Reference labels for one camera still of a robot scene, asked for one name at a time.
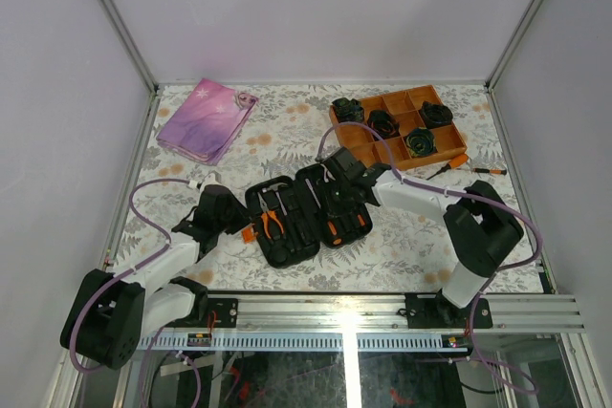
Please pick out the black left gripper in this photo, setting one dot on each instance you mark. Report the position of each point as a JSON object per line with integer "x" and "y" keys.
{"x": 244, "y": 213}

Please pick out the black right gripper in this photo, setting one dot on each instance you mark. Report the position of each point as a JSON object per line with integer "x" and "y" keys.
{"x": 326, "y": 184}

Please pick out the orange black long-nose pliers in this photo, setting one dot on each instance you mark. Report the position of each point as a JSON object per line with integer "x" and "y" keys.
{"x": 272, "y": 226}

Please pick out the black orange handled screwdriver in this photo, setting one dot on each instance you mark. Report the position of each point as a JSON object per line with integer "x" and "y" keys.
{"x": 335, "y": 237}

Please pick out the small steel hammer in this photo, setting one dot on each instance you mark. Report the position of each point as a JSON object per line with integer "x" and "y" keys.
{"x": 275, "y": 188}

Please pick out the black plastic tool case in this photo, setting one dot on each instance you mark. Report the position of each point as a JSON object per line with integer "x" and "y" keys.
{"x": 305, "y": 225}

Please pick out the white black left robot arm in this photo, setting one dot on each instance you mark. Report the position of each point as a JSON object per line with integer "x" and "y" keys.
{"x": 114, "y": 309}

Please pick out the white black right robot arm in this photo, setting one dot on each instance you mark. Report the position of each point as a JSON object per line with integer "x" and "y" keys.
{"x": 482, "y": 229}

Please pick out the black rolled tape centre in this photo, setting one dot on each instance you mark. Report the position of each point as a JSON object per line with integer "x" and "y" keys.
{"x": 383, "y": 123}

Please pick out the black rolled tape far left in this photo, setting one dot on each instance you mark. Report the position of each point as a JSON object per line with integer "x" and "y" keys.
{"x": 348, "y": 110}

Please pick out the black green rolled tape front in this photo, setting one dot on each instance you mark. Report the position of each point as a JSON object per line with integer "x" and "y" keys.
{"x": 420, "y": 143}

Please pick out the purple folded cloth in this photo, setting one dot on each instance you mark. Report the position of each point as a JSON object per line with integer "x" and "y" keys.
{"x": 206, "y": 124}

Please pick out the orange compartment tray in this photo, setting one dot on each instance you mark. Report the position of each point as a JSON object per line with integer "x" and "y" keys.
{"x": 367, "y": 146}

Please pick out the black rolled tape far right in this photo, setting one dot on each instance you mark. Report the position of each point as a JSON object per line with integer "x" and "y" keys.
{"x": 435, "y": 115}

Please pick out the small black orange screwdriver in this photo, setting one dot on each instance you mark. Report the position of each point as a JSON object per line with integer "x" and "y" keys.
{"x": 500, "y": 172}

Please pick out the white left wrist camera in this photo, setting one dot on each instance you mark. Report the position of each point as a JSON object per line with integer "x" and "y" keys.
{"x": 212, "y": 178}

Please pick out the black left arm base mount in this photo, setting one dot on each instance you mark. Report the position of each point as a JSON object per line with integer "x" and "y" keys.
{"x": 213, "y": 313}

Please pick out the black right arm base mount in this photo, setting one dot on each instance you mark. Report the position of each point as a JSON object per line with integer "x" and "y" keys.
{"x": 433, "y": 311}

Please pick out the aluminium front rail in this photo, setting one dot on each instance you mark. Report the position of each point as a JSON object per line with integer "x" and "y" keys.
{"x": 379, "y": 313}

